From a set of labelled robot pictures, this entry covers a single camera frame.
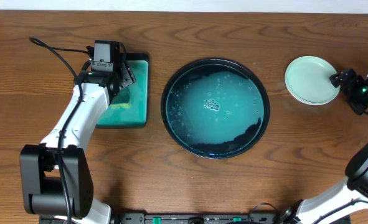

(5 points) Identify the green scouring sponge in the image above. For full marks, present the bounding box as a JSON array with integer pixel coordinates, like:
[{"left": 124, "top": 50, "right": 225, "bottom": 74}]
[{"left": 110, "top": 88, "right": 131, "bottom": 108}]

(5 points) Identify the mint green plate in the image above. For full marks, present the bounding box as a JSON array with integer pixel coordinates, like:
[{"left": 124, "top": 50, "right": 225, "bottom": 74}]
[{"left": 285, "top": 56, "right": 339, "bottom": 106}]

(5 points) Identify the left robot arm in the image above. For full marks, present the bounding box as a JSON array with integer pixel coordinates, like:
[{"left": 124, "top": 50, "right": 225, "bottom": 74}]
[{"left": 19, "top": 62, "right": 136, "bottom": 223}]

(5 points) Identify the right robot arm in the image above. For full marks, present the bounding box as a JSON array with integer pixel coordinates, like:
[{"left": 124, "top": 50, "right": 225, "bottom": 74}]
[{"left": 275, "top": 69, "right": 368, "bottom": 224}]

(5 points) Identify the black rectangular sponge tray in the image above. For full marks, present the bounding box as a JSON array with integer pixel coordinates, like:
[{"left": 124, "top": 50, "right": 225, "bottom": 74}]
[{"left": 97, "top": 53, "right": 149, "bottom": 128}]

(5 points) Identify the round black serving tray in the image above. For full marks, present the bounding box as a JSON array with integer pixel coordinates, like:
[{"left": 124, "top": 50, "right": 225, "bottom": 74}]
[{"left": 161, "top": 58, "right": 271, "bottom": 159}]

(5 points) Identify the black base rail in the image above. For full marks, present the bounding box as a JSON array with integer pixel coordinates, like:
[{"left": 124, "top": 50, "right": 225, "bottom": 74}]
[{"left": 118, "top": 212, "right": 351, "bottom": 224}]

